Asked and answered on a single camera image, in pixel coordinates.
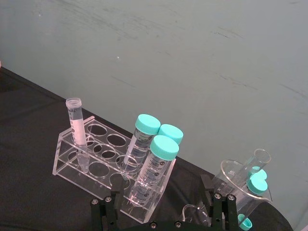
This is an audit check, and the clear acrylic tube rack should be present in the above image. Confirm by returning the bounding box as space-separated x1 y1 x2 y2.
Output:
52 115 178 221

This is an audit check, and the large clear glass beaker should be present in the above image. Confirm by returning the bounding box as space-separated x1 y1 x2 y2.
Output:
211 159 274 218

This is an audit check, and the black table cloth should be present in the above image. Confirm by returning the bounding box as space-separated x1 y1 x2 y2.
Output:
0 67 293 231

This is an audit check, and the loose teal screw cap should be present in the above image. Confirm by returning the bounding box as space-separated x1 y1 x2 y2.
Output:
237 213 254 230

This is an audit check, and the open clear plastic tube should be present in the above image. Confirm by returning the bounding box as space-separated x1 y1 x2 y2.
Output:
243 148 272 174

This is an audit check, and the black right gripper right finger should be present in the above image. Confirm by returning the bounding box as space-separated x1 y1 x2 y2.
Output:
200 174 240 231

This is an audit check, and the open clear conical tube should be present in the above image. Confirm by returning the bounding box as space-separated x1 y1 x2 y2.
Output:
65 97 90 174

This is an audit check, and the teal capped sample tube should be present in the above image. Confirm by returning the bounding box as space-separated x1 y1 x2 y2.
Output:
128 135 180 207
157 124 185 148
120 114 162 173
245 173 269 196
249 166 268 181

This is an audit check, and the small clear glass beaker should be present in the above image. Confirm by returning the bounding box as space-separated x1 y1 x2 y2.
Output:
181 203 213 228

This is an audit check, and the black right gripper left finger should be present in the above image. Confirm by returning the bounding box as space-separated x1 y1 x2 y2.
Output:
90 177 131 231

